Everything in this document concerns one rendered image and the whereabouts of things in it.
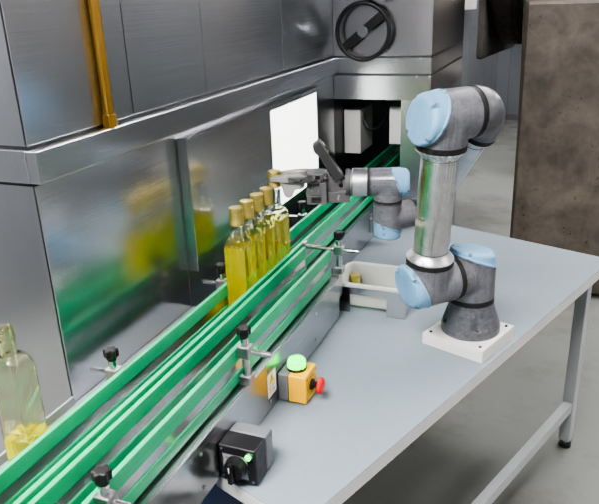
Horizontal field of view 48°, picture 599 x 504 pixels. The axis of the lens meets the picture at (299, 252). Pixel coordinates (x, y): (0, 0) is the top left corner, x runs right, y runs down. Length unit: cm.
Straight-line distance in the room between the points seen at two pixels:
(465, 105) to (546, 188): 238
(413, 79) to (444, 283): 111
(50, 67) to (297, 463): 89
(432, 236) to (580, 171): 227
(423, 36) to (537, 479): 162
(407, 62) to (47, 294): 167
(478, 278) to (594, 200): 217
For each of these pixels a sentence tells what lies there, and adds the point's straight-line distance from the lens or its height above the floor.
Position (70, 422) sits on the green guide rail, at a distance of 127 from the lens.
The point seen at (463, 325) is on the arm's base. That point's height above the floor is 82.
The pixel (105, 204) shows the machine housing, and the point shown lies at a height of 124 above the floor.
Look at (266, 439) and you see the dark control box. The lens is 136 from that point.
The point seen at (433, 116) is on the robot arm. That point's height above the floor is 138.
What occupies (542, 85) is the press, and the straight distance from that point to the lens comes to 375.
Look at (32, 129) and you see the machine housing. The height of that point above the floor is 143.
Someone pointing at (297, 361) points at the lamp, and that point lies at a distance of 156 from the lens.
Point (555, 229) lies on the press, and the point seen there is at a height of 38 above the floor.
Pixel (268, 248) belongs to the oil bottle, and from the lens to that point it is 175.
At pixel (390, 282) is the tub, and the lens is 210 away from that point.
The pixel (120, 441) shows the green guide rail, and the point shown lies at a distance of 124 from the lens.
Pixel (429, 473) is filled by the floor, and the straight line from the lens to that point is 260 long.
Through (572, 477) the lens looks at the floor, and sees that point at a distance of 269.
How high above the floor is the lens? 164
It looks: 21 degrees down
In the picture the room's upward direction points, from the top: 2 degrees counter-clockwise
